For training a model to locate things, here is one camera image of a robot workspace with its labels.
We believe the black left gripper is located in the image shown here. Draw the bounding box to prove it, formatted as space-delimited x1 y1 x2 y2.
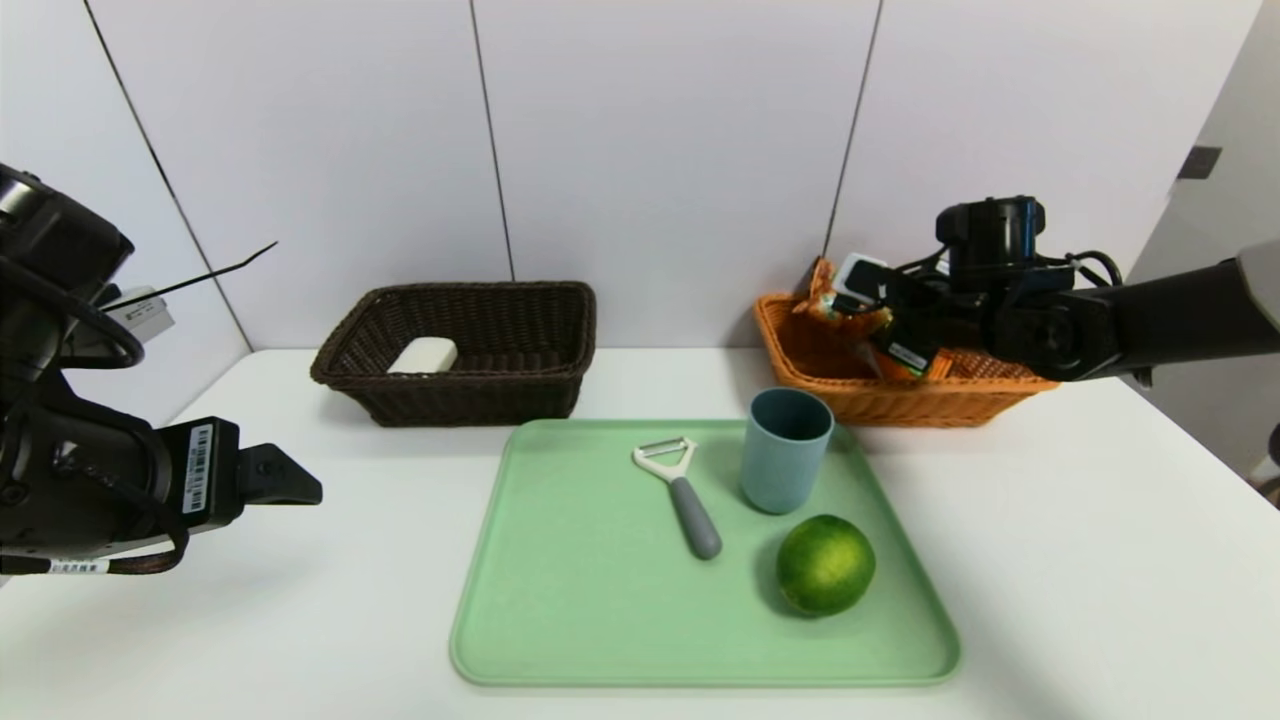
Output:
35 398 324 560

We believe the white soap bar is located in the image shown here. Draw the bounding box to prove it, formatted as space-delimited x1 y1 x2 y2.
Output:
387 337 459 376

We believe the white peeler grey handle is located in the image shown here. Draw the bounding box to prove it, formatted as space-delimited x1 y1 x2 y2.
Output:
632 436 723 561

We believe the blue-grey plastic cup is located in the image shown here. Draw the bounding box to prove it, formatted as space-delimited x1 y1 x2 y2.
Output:
740 388 835 516

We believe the orange snack bag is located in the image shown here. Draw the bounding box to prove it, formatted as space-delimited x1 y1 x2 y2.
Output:
795 258 953 383

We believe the dark brown wicker basket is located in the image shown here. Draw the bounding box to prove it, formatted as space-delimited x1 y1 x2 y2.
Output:
310 281 598 429

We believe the orange wicker basket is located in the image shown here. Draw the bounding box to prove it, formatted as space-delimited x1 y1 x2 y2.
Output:
752 292 1061 429

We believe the thin black zip tie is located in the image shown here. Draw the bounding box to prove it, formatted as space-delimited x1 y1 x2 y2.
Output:
150 241 279 302

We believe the light green plastic tray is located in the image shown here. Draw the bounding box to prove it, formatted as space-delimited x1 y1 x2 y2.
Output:
449 418 962 689

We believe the green lime fruit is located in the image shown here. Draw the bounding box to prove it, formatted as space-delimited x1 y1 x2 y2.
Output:
776 514 877 617

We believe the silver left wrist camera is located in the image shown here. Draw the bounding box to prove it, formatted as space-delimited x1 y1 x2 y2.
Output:
100 287 176 346

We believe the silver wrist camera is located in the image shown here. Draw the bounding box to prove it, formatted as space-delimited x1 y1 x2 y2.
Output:
100 287 176 346
833 252 889 313

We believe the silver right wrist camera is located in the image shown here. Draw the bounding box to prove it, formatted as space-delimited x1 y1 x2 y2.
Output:
833 252 889 313

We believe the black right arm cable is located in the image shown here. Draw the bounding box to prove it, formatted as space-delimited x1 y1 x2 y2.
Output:
1040 248 1127 293

